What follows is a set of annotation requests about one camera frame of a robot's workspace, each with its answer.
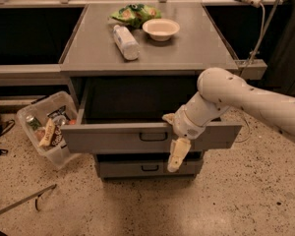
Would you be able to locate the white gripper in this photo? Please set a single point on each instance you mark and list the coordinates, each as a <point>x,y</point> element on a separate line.
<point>184,126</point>

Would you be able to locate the grey top drawer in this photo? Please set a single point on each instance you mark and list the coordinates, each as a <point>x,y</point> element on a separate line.
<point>124,114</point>

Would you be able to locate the grey drawer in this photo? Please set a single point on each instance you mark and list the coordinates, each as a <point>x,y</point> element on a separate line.
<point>145,168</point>
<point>124,114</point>

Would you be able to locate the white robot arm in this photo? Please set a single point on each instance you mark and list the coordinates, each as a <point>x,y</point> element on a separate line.
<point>219,90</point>

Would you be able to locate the grey bottom drawer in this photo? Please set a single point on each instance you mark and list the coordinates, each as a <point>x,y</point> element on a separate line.
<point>145,168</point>

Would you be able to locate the grey drawer cabinet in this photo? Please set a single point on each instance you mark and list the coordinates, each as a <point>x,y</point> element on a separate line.
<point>93,53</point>

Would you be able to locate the clear plastic water bottle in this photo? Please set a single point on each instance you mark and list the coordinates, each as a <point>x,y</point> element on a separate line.
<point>126,43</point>

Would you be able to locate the red apple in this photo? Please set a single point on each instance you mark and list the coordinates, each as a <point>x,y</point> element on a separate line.
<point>72,122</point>

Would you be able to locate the white paper bowl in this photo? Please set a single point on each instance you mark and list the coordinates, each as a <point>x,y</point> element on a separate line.
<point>161,29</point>

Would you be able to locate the brown snack bag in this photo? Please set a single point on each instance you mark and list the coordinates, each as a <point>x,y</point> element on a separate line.
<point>57,137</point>

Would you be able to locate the green chip bag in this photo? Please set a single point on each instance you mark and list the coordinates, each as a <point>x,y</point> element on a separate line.
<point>135,15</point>

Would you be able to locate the yellow snack box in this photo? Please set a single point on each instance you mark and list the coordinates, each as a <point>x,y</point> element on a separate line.
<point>48,135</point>

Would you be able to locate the clear plastic storage bin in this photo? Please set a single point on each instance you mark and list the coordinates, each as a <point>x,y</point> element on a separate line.
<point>60,108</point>

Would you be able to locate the metal rod on floor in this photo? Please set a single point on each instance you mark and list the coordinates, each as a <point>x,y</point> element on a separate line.
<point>22,201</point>

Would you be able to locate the green soda can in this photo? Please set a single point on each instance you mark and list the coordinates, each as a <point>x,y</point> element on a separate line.
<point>33,122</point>

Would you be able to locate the grey metal pole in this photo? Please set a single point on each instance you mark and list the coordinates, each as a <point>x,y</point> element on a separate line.
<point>265,24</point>

